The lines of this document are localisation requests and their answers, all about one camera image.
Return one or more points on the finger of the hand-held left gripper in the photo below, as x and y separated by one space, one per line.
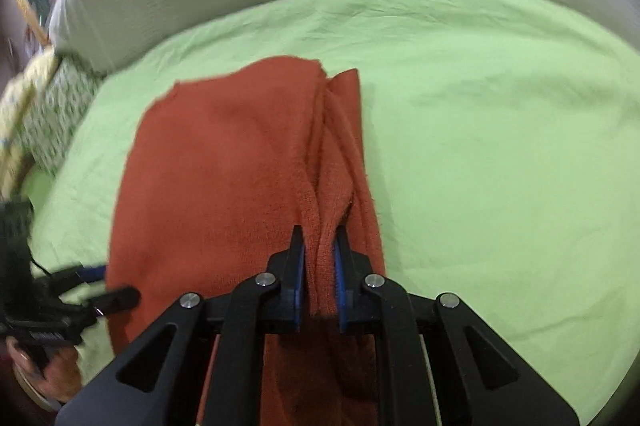
92 273
117 298

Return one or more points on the person's left hand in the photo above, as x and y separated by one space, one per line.
60 373

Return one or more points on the gold picture frame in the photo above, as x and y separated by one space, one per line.
25 1

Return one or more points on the green checkered pillow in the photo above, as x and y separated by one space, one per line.
55 116

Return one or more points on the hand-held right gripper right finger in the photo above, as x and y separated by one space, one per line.
340 286

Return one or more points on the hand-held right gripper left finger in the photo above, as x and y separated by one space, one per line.
298 286

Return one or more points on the light green bedsheet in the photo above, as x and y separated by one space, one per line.
475 131

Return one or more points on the red knitted sweater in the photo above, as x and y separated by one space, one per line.
225 156

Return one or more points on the yellow printed blanket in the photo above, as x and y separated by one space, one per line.
20 106

